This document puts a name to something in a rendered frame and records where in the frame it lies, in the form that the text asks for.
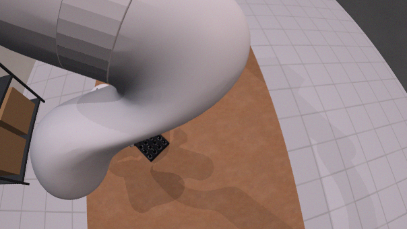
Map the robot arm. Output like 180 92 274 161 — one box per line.
0 0 251 200

